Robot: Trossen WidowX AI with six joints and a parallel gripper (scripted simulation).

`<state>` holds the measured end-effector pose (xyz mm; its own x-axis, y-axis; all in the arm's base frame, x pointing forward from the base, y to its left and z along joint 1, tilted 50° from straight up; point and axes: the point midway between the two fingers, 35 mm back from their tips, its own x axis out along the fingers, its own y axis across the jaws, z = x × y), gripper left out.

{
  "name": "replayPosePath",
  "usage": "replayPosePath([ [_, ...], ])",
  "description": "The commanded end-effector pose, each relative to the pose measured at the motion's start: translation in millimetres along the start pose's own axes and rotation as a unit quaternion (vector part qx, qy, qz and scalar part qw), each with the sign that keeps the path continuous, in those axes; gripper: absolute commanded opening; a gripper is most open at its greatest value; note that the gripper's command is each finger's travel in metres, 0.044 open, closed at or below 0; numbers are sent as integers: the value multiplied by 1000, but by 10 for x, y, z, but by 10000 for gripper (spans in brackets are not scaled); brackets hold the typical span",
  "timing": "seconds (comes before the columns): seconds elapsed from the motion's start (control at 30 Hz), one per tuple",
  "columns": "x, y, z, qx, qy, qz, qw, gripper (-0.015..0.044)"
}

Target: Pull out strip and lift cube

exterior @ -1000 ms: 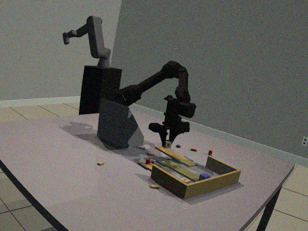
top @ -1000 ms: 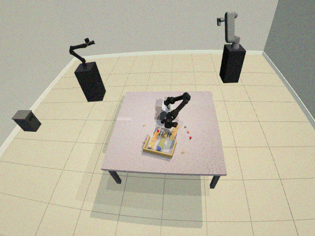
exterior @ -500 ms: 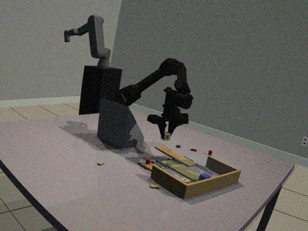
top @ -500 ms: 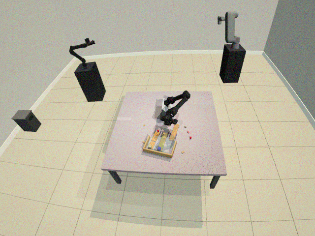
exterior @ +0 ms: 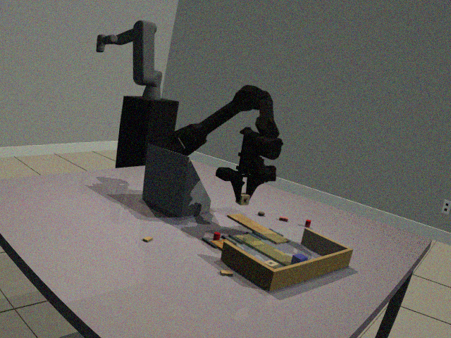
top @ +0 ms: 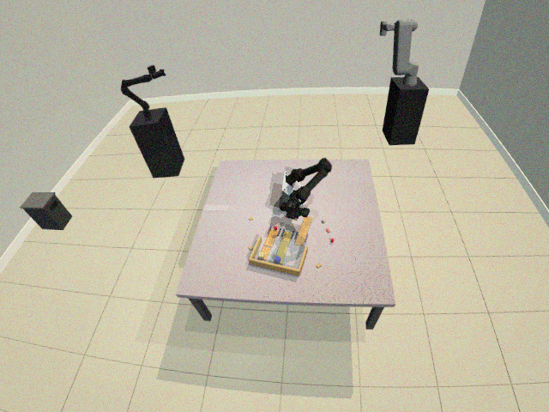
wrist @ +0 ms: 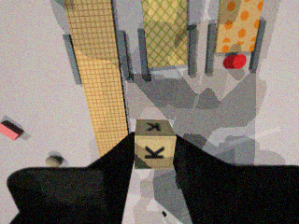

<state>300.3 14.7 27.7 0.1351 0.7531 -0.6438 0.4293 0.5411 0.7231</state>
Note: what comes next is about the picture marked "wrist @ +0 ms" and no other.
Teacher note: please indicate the tan cube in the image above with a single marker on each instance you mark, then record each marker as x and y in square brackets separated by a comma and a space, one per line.
[155, 142]

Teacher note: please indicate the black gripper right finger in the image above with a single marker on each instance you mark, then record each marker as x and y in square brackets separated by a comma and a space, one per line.
[212, 188]

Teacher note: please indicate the tan strip with orange spots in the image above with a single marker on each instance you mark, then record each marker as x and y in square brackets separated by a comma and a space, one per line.
[237, 25]

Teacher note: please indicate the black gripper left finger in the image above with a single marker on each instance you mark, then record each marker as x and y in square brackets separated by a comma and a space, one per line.
[104, 183]

